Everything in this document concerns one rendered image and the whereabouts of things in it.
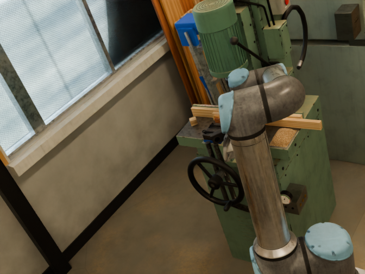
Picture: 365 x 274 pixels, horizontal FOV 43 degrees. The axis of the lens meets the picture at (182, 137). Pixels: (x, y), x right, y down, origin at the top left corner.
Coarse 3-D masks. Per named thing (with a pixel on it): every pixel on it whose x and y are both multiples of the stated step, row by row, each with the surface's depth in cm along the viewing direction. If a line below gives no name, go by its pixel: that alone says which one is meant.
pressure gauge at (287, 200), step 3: (282, 192) 207; (285, 192) 206; (288, 192) 206; (282, 195) 206; (285, 195) 205; (288, 195) 205; (291, 195) 206; (282, 198) 208; (285, 198) 207; (288, 198) 206; (291, 198) 206; (282, 201) 209; (285, 201) 208; (288, 201) 207
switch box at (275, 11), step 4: (272, 0) 206; (276, 0) 205; (280, 0) 204; (284, 0) 207; (272, 4) 207; (276, 4) 206; (280, 4) 205; (284, 4) 207; (288, 4) 211; (272, 8) 208; (276, 8) 207; (280, 8) 206; (284, 8) 208; (272, 12) 209; (276, 12) 208; (280, 12) 207
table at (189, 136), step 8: (200, 120) 236; (208, 120) 234; (184, 128) 235; (192, 128) 232; (200, 128) 230; (272, 128) 212; (296, 128) 207; (176, 136) 232; (184, 136) 229; (192, 136) 226; (200, 136) 224; (272, 136) 207; (296, 136) 203; (184, 144) 232; (192, 144) 228; (200, 144) 225; (288, 144) 199; (296, 144) 203; (272, 152) 202; (280, 152) 199; (288, 152) 197
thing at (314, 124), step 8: (216, 112) 230; (280, 120) 209; (288, 120) 206; (296, 120) 205; (304, 120) 203; (312, 120) 201; (320, 120) 199; (304, 128) 205; (312, 128) 202; (320, 128) 200
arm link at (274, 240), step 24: (240, 96) 131; (264, 96) 129; (240, 120) 131; (264, 120) 131; (240, 144) 135; (264, 144) 136; (240, 168) 141; (264, 168) 139; (264, 192) 142; (264, 216) 146; (264, 240) 152; (288, 240) 154; (264, 264) 156; (288, 264) 153
